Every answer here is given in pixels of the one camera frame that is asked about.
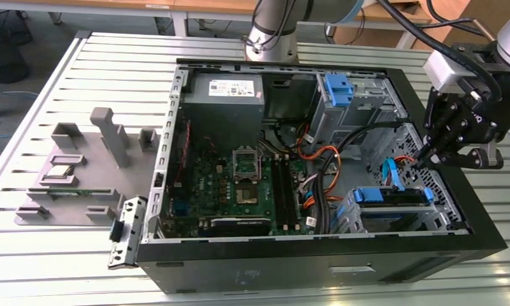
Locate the green motherboard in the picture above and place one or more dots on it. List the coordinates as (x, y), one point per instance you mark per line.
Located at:
(212, 191)

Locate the white framed desk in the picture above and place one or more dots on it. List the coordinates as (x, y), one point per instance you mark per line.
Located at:
(154, 6)

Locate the CPU socket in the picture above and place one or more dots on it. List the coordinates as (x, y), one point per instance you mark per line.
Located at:
(247, 164)

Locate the blue plastic drive carrier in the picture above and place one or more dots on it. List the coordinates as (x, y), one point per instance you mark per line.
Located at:
(338, 90)

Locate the wooden cabinet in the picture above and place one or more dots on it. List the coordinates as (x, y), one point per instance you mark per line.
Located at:
(490, 9)

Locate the black RAM slot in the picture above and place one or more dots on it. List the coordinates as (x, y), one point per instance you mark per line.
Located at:
(280, 191)
(292, 191)

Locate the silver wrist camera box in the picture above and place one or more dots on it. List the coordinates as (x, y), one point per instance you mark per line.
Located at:
(447, 71)

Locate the grey power supply unit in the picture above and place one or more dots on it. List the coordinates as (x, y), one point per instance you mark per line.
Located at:
(222, 114)

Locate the green RAM stick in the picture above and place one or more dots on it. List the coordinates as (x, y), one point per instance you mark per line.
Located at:
(73, 192)

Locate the silver card retention bracket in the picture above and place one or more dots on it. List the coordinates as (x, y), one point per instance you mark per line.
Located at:
(126, 229)

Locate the wooden desk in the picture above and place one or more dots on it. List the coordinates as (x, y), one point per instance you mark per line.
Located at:
(366, 35)

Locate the silver disk bay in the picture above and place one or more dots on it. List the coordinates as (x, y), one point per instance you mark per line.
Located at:
(400, 208)

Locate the hard disk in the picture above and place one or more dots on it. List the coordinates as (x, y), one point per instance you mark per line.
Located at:
(368, 195)

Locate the black waste bin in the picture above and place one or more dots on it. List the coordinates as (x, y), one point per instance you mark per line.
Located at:
(11, 68)

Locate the black graphics card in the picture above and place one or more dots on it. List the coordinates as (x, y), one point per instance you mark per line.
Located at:
(238, 224)

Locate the CPU chip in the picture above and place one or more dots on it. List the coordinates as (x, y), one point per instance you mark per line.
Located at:
(61, 171)

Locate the black PC case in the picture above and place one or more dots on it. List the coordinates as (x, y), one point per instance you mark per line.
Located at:
(280, 267)

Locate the grey parts rack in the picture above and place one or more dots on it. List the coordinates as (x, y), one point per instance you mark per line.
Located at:
(98, 178)

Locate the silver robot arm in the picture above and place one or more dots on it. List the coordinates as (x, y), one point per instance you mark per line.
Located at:
(272, 48)

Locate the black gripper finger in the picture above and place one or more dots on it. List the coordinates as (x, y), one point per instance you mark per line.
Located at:
(440, 114)
(454, 150)

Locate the silver drive cage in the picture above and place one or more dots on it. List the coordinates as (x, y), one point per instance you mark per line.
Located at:
(362, 108)

